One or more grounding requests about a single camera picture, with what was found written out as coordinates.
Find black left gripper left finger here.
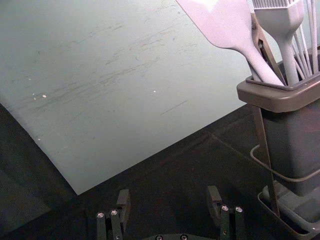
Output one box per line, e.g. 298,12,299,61
96,189,132,240

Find grey wire whisk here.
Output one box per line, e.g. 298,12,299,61
291,0,320,79

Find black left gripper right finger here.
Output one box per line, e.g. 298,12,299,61
206,185,246,240

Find grey silicone basting brush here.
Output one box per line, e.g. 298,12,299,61
251,0,305,86

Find black rack with steel bars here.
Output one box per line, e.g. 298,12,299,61
236,47,320,239

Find grey silicone spatula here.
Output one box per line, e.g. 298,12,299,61
175,0,285,87

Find black table cloth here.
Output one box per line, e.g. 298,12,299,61
0,101,320,240

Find steel kitchen tongs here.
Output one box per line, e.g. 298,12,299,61
249,11,287,85

